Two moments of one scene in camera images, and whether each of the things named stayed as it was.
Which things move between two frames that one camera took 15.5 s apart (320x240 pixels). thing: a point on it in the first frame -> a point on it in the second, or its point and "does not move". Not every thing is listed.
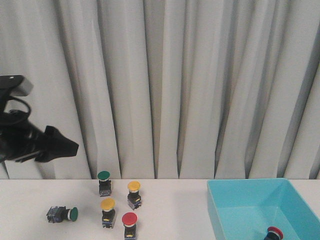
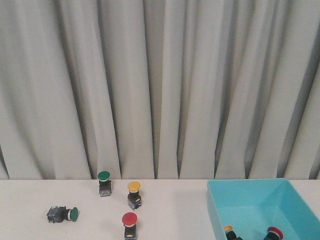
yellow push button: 107,205 -> 230,234
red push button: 274,233 does not move
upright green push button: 104,183 does not move
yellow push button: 134,198 does not move
